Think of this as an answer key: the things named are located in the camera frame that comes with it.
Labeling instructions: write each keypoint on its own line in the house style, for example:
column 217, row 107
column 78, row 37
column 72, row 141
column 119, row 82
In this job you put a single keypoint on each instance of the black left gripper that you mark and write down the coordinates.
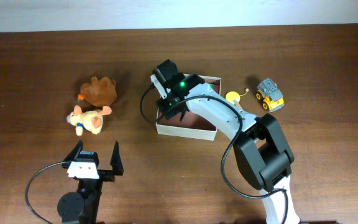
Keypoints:
column 117, row 166

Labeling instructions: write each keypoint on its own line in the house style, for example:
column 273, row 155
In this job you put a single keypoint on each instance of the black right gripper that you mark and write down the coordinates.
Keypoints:
column 168, row 111

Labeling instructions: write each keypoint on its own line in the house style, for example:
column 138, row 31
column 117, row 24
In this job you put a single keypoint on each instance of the white box with maroon interior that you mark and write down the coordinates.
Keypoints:
column 192, row 126

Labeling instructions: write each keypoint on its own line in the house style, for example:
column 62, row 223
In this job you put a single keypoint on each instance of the cream plush mouse toy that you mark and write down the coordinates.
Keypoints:
column 91, row 121

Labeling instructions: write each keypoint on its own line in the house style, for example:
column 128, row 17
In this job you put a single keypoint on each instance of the yellow wooden rattle drum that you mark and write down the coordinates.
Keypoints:
column 235, row 97

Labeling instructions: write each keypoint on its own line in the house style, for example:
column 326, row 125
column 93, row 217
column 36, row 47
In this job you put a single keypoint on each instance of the yellow and grey toy truck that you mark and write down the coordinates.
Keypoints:
column 269, row 95

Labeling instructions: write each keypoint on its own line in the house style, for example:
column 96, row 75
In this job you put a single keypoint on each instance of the colourful puzzle cube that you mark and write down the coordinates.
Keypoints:
column 215, row 87

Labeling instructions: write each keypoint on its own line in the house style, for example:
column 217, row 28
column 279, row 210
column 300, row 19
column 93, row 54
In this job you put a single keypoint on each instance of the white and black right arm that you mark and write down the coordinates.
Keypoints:
column 262, row 152

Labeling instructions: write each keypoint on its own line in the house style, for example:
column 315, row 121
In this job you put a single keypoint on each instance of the brown plush toy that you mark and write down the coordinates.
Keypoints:
column 99, row 92

